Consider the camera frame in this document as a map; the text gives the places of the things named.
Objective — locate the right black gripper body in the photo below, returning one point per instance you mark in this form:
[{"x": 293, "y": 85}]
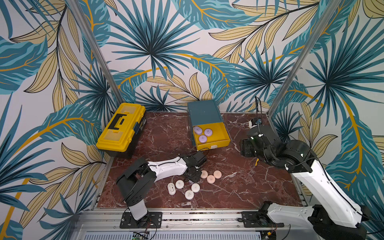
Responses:
[{"x": 248, "y": 148}]

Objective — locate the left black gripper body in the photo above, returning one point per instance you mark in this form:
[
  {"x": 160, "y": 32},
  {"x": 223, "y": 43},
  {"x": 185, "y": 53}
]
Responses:
[{"x": 195, "y": 177}]

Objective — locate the yellow top drawer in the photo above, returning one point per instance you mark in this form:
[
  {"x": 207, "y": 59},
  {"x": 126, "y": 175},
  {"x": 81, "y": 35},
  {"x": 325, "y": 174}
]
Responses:
[{"x": 219, "y": 139}]

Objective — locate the purple oval case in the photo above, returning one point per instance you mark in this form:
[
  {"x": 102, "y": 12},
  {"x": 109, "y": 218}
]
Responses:
[{"x": 197, "y": 130}]

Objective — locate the teal drawer cabinet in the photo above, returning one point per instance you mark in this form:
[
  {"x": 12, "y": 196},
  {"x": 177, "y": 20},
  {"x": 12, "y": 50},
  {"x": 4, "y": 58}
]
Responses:
[{"x": 203, "y": 112}]

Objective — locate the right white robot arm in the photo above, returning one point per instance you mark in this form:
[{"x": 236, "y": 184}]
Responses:
[{"x": 336, "y": 217}]

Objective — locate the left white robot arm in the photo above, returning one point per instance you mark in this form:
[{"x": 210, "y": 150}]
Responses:
[{"x": 136, "y": 181}]

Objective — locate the pink round case left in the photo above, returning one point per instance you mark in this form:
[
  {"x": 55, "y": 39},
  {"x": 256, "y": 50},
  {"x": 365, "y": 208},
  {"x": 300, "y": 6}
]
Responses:
[{"x": 204, "y": 174}]

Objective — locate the pink round case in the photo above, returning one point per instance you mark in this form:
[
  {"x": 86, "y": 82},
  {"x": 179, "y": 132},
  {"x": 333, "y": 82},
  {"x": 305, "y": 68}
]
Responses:
[
  {"x": 204, "y": 174},
  {"x": 217, "y": 174},
  {"x": 211, "y": 179}
]

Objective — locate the white round case right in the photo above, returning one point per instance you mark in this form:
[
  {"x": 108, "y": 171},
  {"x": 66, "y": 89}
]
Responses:
[{"x": 195, "y": 187}]

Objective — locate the white round case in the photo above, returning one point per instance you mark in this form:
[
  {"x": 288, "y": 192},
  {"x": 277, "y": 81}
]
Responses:
[
  {"x": 195, "y": 187},
  {"x": 179, "y": 184},
  {"x": 189, "y": 194}
]

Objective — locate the white round case upper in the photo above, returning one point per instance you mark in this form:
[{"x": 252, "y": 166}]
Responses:
[{"x": 179, "y": 184}]

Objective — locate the pink round case middle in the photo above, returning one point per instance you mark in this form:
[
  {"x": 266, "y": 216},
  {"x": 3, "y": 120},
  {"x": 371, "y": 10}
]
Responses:
[{"x": 211, "y": 179}]

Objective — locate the white round case lower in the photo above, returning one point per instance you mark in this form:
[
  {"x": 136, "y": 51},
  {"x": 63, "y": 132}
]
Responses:
[{"x": 189, "y": 194}]

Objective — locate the pink round case right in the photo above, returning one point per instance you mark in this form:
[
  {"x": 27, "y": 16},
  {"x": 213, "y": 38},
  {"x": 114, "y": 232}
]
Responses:
[{"x": 217, "y": 174}]

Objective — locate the white oval earphone case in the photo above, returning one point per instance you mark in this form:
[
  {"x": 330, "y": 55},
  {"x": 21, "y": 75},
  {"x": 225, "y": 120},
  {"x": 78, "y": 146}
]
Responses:
[{"x": 171, "y": 189}]

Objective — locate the yellow black toolbox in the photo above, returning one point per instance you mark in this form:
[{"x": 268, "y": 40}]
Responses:
[{"x": 121, "y": 135}]

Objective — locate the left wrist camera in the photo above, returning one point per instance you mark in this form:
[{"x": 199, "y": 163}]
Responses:
[{"x": 198, "y": 159}]

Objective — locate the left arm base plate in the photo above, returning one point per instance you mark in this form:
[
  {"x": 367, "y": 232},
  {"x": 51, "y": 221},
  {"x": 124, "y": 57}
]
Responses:
[{"x": 152, "y": 220}]

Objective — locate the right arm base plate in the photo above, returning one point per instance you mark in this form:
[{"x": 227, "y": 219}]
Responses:
[{"x": 258, "y": 220}]

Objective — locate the aluminium front rail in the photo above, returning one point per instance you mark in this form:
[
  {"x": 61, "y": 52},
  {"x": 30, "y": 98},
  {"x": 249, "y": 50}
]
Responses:
[{"x": 183, "y": 224}]

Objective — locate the right aluminium frame post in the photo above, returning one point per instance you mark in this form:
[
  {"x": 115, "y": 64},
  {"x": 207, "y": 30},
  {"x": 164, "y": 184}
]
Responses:
[{"x": 318, "y": 29}]

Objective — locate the aluminium frame post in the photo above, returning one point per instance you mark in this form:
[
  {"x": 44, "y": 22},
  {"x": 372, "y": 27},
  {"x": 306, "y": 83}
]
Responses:
[
  {"x": 89, "y": 35},
  {"x": 318, "y": 29}
]

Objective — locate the left aluminium frame post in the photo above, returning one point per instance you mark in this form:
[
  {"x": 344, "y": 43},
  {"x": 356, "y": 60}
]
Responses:
[{"x": 89, "y": 35}]

